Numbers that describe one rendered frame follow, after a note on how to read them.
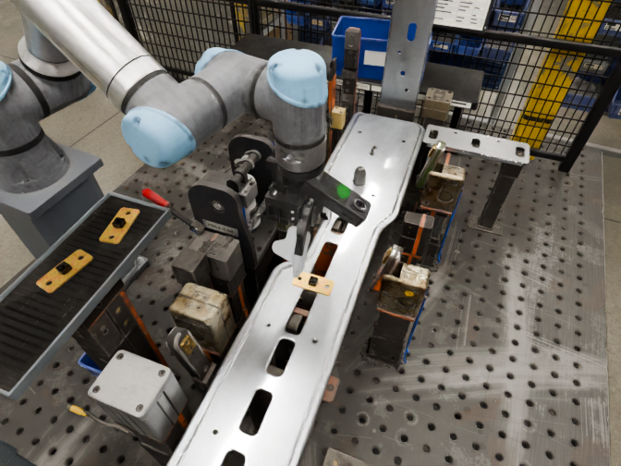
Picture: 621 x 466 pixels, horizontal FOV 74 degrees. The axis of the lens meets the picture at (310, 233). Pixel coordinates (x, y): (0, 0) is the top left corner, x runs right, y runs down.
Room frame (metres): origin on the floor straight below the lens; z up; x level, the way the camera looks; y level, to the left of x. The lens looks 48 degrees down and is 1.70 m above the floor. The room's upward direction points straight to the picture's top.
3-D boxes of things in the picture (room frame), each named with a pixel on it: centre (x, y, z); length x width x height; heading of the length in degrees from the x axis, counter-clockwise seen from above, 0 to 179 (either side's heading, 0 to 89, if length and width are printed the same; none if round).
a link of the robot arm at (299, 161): (0.50, 0.02, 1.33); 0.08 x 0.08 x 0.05
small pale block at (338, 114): (1.05, -0.08, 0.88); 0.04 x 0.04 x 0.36; 69
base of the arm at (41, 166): (0.73, 0.63, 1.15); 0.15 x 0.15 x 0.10
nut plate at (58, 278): (0.41, 0.40, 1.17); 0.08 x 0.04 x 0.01; 149
